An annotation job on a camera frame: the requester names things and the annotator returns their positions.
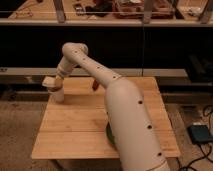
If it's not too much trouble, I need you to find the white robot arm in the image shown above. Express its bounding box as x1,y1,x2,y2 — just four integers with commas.
57,43,170,171

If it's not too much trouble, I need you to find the wooden table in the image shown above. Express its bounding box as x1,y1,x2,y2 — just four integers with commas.
32,77,180,159

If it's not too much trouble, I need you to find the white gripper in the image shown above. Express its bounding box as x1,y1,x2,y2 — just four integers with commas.
54,59,74,88

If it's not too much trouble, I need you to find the small brown red object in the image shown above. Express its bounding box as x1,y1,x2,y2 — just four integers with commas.
92,80,100,91

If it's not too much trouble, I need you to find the green plate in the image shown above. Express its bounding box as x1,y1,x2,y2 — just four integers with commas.
106,122,115,146

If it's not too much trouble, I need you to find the black cable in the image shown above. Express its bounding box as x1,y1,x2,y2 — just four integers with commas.
175,142,213,171

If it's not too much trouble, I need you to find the black device on shelf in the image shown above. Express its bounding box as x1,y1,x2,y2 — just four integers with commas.
73,3,85,15

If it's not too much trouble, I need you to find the white sponge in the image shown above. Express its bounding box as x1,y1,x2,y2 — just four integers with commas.
42,76,56,88

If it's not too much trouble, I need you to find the red tray on shelf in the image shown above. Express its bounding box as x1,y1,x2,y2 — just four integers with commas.
112,0,174,19

